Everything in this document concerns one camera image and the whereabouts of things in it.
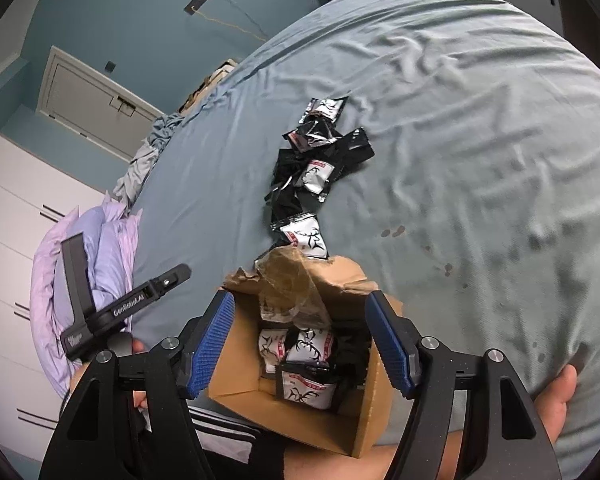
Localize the brown cardboard box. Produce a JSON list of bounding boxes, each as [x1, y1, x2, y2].
[[207, 255, 406, 458]]

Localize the thin blue cable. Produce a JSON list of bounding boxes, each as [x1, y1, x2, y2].
[[220, 0, 269, 41]]

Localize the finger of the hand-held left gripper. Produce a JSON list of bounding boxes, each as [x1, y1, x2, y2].
[[61, 232, 94, 324], [146, 263, 192, 302]]

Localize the black striped shorts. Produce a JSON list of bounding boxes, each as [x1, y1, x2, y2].
[[187, 402, 286, 480]]

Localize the person's bare leg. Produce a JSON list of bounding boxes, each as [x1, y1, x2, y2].
[[280, 364, 578, 480]]

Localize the row of snack packets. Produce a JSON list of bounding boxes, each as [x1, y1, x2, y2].
[[265, 95, 376, 261]]

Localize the thin yellow cable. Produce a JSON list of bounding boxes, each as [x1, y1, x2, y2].
[[190, 7, 269, 42]]

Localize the white panel door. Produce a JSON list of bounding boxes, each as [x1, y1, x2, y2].
[[36, 46, 166, 163]]

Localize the flat brown carton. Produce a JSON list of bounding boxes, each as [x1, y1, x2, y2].
[[179, 57, 241, 113]]

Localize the crumpled grey cloth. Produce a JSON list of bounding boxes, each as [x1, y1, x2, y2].
[[112, 139, 170, 204]]

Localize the purple duvet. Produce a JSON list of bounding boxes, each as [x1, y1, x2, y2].
[[32, 200, 143, 401]]

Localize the crumpled blue cloth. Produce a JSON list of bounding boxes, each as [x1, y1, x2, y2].
[[147, 112, 187, 150]]

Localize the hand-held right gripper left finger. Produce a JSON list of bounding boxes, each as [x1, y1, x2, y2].
[[39, 290, 237, 480]]

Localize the person's left hand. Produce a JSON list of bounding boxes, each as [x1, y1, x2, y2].
[[129, 337, 153, 433]]

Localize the torn brown packing tape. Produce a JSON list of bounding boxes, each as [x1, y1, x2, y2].
[[255, 246, 333, 328]]

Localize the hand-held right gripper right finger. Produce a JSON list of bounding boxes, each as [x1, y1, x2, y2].
[[365, 290, 563, 480]]

